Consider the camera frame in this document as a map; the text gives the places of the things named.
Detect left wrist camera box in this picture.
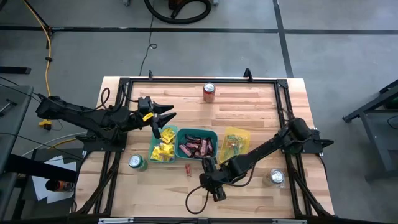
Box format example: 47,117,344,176
138,96,154,108

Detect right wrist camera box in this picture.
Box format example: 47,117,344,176
213,186,227,202

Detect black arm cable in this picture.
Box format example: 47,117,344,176
185,183,218,215
99,87,112,110

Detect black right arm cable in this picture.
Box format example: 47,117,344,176
185,183,218,215

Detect black desk beam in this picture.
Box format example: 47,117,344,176
0,154,77,183

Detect black vacuum hose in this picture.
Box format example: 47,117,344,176
143,0,212,25

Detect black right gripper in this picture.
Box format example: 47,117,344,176
198,156,230,194

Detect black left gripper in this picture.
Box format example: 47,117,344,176
129,103,177,139

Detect thin black floor cable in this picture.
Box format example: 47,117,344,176
139,0,158,77

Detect black tripod leg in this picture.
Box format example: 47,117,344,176
23,0,75,35

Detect yellow extension cable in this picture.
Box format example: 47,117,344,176
23,0,53,130

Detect metal tool on desk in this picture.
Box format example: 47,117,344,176
0,98,18,118

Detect orange and black bottle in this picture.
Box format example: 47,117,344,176
45,179,75,192

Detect yellow translucent bin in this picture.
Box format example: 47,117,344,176
218,126,251,165

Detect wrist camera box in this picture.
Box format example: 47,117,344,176
213,186,227,202
138,96,154,108

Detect dark metal table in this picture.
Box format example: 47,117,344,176
341,79,398,181

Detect white paper sheet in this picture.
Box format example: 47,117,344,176
30,155,77,205

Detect red candy bars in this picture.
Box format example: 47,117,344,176
178,144,193,157

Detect dark teal plastic bin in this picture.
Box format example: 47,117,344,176
174,128,218,159

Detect silver diet cola can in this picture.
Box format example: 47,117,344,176
262,169,285,189

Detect black floor bar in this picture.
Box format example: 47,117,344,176
0,66,32,75

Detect green soda can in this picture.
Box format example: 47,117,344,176
128,154,149,172

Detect light teal translucent bin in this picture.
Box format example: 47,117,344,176
148,124,178,164

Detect grey desk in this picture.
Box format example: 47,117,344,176
0,83,34,175

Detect red soda can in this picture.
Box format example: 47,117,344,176
203,82,216,103

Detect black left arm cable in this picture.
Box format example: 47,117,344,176
99,87,112,110

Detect white floor cable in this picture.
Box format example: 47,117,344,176
20,133,85,156

